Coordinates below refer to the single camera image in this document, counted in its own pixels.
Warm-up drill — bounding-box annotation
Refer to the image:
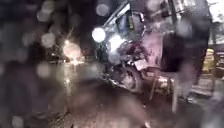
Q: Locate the parked motorcycle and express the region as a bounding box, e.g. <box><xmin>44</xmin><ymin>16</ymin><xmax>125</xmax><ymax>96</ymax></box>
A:
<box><xmin>96</xmin><ymin>34</ymin><xmax>159</xmax><ymax>94</ymax></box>

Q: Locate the vehicle with headlights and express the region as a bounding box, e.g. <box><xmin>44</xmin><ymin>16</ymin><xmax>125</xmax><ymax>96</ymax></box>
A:
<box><xmin>49</xmin><ymin>38</ymin><xmax>89</xmax><ymax>66</ymax></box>

